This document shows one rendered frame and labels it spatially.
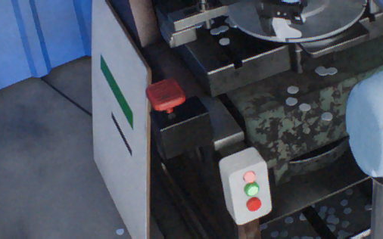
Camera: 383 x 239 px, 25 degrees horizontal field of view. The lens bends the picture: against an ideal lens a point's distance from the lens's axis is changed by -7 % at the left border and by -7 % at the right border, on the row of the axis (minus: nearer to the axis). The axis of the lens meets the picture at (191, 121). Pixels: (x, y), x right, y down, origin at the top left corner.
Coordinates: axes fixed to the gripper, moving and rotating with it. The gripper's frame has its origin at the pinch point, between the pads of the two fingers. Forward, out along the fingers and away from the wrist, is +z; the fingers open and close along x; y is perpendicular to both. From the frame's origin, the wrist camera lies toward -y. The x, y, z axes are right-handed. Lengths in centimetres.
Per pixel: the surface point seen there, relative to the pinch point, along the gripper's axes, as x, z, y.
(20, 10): 53, 70, -116
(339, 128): -2.1, 27.8, 8.4
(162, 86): -14.5, -1.2, -18.0
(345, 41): 2.2, 2.5, 12.3
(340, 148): 2.1, 43.8, 5.6
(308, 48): -1.5, 1.2, 5.9
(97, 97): 20, 64, -70
